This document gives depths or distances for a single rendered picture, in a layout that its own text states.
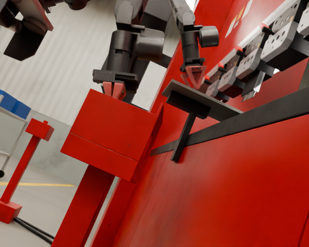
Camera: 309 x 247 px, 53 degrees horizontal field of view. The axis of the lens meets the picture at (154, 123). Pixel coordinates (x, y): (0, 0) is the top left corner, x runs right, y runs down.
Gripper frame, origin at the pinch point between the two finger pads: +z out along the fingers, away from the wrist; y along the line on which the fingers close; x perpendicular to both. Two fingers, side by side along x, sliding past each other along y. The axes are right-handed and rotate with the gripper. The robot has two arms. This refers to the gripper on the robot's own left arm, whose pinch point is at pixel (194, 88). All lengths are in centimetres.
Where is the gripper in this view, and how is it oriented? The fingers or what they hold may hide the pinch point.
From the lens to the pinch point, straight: 108.2
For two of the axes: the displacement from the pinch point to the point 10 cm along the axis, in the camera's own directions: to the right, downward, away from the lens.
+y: -1.4, 1.4, 9.8
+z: 1.0, 9.9, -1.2
